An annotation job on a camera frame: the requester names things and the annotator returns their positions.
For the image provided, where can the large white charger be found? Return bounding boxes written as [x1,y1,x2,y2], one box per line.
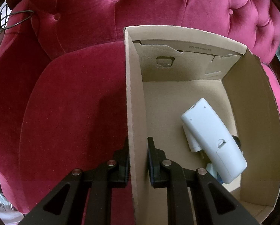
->
[182,123,205,161]

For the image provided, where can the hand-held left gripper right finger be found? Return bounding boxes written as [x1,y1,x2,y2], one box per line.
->
[147,136,260,225]

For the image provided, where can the black cable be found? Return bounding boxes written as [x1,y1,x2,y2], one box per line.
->
[0,3,35,32]

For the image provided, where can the cardboard box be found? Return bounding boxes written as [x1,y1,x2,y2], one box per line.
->
[123,25,280,225]

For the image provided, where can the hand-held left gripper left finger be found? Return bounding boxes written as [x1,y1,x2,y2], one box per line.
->
[18,137,131,225]

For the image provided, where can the red velvet tufted sofa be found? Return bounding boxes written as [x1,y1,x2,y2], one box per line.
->
[0,0,280,225]

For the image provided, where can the small white plug adapter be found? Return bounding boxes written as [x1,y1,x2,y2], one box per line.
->
[205,163,217,177]

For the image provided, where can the white remote control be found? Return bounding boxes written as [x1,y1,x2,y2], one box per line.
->
[180,98,247,184]

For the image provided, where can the black round knob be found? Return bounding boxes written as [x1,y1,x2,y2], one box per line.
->
[231,135,244,155]

